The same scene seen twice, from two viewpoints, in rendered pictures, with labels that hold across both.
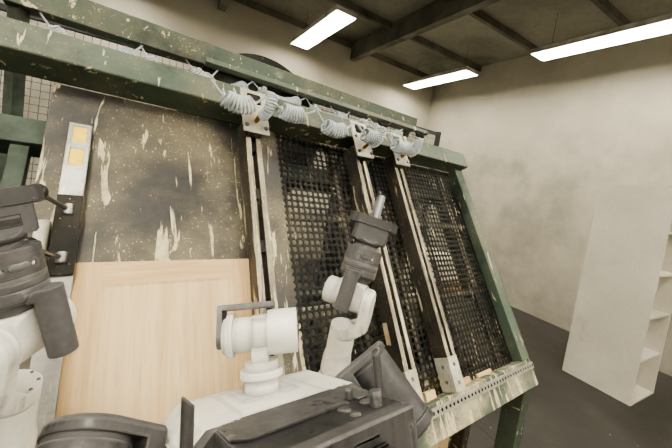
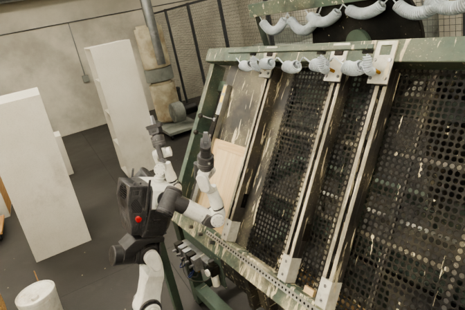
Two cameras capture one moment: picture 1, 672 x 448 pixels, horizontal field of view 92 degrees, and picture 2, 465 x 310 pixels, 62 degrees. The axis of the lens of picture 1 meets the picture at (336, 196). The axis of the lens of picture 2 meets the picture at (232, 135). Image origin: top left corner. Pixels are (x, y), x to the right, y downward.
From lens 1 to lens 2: 236 cm
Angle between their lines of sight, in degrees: 95
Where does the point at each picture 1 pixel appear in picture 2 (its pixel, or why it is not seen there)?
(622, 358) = not seen: outside the picture
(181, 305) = (229, 162)
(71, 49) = (223, 54)
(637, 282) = not seen: outside the picture
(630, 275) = not seen: outside the picture
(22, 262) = (153, 139)
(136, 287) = (223, 151)
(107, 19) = (272, 7)
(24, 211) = (156, 129)
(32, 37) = (217, 54)
